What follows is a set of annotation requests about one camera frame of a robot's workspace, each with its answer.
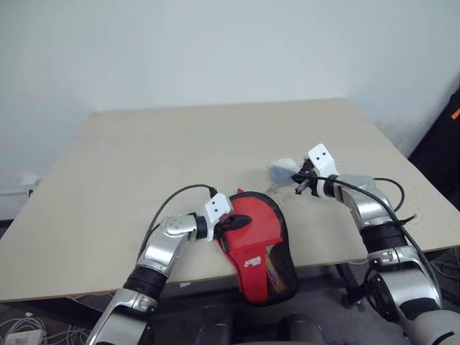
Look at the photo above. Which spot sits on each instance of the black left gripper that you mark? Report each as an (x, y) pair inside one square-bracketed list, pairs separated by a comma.
[(223, 230)]

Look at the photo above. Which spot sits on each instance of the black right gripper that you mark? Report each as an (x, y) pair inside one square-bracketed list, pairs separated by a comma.
[(311, 178)]

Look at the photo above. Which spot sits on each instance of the red black paddle case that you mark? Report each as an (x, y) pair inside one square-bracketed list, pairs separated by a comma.
[(251, 237)]

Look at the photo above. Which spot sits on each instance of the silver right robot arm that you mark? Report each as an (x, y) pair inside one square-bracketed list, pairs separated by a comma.
[(395, 273)]

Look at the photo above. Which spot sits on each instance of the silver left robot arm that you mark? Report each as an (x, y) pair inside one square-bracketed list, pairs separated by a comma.
[(158, 251)]

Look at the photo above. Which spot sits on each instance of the blurred bluish white object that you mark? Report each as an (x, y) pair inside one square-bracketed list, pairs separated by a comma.
[(282, 172)]

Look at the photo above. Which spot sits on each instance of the grey rounded shape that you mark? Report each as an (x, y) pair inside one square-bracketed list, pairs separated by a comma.
[(302, 330), (215, 332)]

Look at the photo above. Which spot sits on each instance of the white power adapter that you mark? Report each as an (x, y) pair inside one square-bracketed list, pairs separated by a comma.
[(25, 338)]

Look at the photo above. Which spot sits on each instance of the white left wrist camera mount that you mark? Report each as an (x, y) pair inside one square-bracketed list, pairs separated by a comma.
[(217, 206)]

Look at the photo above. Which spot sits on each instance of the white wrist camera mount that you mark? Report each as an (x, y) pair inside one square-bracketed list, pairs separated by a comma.
[(321, 158), (217, 206)]

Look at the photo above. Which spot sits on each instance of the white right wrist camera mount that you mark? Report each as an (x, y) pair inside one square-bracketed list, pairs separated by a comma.
[(321, 158)]

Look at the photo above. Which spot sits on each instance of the white wall fitting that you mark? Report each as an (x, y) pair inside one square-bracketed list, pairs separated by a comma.
[(30, 183)]

